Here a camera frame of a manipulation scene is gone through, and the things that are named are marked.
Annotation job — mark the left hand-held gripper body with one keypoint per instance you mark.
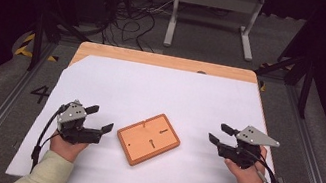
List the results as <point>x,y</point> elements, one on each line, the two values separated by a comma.
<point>71,129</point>

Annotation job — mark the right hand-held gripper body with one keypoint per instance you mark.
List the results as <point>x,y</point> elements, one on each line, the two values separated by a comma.
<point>241,152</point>

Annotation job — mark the wooden picture frame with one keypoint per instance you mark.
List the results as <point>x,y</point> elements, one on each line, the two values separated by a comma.
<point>148,139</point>

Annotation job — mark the person's left hand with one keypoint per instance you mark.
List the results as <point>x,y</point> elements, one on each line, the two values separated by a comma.
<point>66,149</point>

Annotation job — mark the person's right hand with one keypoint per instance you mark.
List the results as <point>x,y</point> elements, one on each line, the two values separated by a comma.
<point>245,177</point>

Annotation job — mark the small grey clip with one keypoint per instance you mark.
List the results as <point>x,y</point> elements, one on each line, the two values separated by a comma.
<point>279,180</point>

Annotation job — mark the white table sheet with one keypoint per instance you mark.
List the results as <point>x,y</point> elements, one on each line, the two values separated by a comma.
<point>157,90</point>

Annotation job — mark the black metal stand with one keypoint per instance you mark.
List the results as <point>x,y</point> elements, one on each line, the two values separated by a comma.
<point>37,39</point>
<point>305,89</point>

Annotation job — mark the yellow black hazard tape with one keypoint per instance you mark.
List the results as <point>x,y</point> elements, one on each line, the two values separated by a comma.
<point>24,52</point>

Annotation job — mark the grey metal stand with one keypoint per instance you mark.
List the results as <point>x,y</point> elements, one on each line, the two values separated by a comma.
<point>217,0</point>

